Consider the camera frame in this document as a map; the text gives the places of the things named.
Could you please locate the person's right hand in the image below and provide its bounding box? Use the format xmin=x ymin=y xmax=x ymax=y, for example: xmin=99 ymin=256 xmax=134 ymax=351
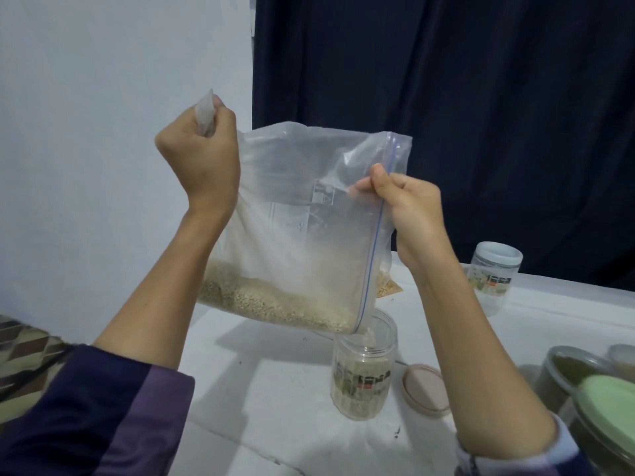
xmin=349 ymin=163 xmax=452 ymax=276

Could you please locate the pile of green beans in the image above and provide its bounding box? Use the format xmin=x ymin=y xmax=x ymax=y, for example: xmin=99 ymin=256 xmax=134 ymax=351
xmin=554 ymin=356 xmax=611 ymax=387

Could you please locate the person's left forearm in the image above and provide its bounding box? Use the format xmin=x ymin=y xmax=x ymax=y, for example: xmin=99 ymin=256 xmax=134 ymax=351
xmin=0 ymin=213 xmax=234 ymax=476

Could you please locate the zip bag of corn kernels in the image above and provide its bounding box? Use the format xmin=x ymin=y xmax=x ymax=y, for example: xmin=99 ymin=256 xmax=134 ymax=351
xmin=375 ymin=272 xmax=404 ymax=299

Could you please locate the person's left hand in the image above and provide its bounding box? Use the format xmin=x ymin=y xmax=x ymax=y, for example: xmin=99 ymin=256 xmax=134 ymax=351
xmin=155 ymin=94 xmax=242 ymax=229

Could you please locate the dark navy curtain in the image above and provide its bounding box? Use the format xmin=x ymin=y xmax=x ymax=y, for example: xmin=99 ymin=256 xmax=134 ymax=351
xmin=252 ymin=0 xmax=635 ymax=290

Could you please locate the transparent jar blue lid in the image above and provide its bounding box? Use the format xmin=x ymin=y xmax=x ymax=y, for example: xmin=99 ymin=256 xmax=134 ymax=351
xmin=466 ymin=241 xmax=524 ymax=315

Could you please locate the transparent jar pink lid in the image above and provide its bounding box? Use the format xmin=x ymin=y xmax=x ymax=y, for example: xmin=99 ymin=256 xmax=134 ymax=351
xmin=330 ymin=308 xmax=399 ymax=421

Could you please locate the person's right forearm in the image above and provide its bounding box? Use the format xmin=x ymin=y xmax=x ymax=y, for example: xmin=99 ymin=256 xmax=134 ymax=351
xmin=407 ymin=251 xmax=601 ymax=476

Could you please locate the pink round lid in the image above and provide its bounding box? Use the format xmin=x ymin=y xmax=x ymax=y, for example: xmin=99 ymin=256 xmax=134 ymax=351
xmin=401 ymin=364 xmax=452 ymax=418

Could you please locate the green round lid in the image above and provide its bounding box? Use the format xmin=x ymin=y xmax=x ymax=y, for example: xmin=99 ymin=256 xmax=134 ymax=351
xmin=577 ymin=374 xmax=635 ymax=460

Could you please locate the clear bag with cream grains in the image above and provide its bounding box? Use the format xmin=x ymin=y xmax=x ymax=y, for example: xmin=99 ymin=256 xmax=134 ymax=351
xmin=194 ymin=91 xmax=413 ymax=334

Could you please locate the transparent jar green lid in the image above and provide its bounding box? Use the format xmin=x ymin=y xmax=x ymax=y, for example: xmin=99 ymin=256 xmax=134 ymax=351
xmin=568 ymin=374 xmax=635 ymax=476

